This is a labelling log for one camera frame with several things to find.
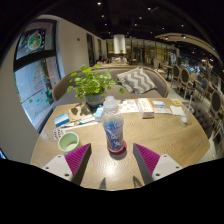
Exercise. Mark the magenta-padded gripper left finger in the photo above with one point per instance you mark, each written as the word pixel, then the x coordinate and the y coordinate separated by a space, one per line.
pixel 76 160

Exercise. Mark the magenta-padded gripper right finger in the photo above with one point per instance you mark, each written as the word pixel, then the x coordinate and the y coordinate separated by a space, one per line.
pixel 148 160

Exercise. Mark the clear blue-labelled water bottle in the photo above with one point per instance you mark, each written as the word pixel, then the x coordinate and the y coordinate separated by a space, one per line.
pixel 113 130

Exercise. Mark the pale green cup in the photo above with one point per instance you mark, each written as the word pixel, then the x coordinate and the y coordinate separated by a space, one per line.
pixel 68 143

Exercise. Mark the flat round red coaster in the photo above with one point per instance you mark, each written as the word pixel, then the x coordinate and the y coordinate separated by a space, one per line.
pixel 124 149

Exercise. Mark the pill blister pack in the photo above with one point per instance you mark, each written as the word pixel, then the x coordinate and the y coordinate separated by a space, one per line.
pixel 59 134

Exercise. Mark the white pen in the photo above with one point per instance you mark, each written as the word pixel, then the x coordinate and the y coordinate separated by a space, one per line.
pixel 81 125

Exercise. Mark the blue and white small box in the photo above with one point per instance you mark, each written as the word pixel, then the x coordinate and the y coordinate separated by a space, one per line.
pixel 62 120

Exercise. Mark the small blue-white carton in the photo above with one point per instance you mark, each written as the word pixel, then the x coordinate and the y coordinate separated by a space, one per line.
pixel 98 114

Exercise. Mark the white rectangular box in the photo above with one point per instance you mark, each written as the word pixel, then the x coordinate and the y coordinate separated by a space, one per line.
pixel 145 108

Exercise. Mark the stack of printed papers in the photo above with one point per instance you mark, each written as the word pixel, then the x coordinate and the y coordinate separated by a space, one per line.
pixel 161 107

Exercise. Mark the white printed leaflet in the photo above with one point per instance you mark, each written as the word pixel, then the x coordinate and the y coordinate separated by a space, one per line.
pixel 129 106

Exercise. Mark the white paper sheet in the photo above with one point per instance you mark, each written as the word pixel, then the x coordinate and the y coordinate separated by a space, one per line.
pixel 177 110

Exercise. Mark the clear plastic cup with straw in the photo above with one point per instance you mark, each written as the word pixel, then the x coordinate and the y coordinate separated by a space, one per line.
pixel 186 115

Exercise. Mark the yellow card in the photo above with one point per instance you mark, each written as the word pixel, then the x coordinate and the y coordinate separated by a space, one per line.
pixel 176 102

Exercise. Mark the grey tufted chair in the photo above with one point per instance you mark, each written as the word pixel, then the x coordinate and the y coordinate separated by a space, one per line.
pixel 201 118

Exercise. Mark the green potted plant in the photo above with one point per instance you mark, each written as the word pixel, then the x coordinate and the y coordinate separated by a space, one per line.
pixel 91 83

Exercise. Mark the grey chevron cushion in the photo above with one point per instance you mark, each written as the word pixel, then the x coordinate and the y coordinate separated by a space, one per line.
pixel 136 81

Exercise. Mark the group of round-backed chairs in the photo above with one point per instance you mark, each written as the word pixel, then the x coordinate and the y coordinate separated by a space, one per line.
pixel 185 78

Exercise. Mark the grey curved sofa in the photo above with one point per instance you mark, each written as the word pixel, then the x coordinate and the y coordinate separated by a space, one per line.
pixel 110 72

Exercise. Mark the person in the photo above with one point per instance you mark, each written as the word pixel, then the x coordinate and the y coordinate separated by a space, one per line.
pixel 101 59
pixel 121 60

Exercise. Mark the group of ceiling lights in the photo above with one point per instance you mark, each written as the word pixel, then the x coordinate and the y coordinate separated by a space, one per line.
pixel 99 3

